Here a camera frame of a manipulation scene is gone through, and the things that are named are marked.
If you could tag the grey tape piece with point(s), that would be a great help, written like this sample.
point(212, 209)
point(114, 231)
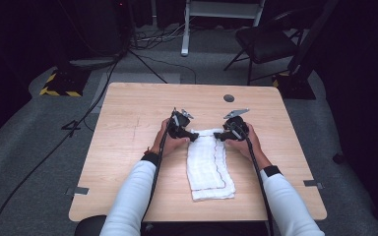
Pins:
point(78, 190)
point(313, 184)

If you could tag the black yellow striped stand base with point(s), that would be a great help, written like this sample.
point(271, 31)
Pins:
point(297, 87)
point(64, 83)

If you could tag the white towel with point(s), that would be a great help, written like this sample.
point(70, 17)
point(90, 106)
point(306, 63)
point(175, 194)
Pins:
point(208, 170)

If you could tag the white desk frame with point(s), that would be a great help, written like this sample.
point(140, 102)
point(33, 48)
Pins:
point(220, 10)

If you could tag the person's right hand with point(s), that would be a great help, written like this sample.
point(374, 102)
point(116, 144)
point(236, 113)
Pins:
point(251, 147)

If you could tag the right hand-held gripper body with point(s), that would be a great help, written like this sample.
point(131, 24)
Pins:
point(239, 129)

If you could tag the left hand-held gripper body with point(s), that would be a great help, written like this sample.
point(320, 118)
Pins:
point(177, 126)

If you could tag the black folding chair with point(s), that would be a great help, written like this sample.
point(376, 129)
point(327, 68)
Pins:
point(265, 42)

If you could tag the dark round table grommet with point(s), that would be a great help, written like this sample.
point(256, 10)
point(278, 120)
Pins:
point(229, 98)

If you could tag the person's left hand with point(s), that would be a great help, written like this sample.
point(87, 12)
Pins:
point(165, 144)

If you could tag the person's dark clothed knee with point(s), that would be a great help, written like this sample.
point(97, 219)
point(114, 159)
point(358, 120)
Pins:
point(90, 226)

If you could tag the person's dark lap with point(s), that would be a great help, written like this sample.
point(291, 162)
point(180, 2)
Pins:
point(206, 230)

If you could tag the large black box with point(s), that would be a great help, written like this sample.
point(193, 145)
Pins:
point(101, 26)

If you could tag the black slanted stand pole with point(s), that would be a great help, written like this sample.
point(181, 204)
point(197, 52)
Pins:
point(311, 39)

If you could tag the small black round object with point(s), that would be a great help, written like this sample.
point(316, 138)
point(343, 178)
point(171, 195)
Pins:
point(338, 158)

